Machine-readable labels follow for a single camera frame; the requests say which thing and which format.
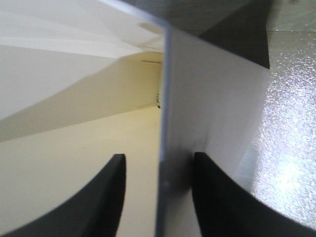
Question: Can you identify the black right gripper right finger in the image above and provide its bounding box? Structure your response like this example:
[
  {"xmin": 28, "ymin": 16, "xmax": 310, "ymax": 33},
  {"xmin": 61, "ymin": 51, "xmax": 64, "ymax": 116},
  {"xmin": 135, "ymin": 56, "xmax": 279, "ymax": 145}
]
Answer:
[{"xmin": 192, "ymin": 152, "xmax": 316, "ymax": 237}]

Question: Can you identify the white plastic trash bin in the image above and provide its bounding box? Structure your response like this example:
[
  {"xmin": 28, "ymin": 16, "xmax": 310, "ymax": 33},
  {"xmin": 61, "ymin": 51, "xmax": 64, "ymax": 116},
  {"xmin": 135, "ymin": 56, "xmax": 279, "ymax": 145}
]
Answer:
[{"xmin": 0, "ymin": 0, "xmax": 272, "ymax": 237}]

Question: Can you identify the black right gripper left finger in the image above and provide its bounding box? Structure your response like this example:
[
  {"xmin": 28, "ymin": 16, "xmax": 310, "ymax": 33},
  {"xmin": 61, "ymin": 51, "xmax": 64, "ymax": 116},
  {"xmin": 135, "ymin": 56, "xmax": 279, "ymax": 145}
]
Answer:
[{"xmin": 6, "ymin": 154, "xmax": 126, "ymax": 237}]

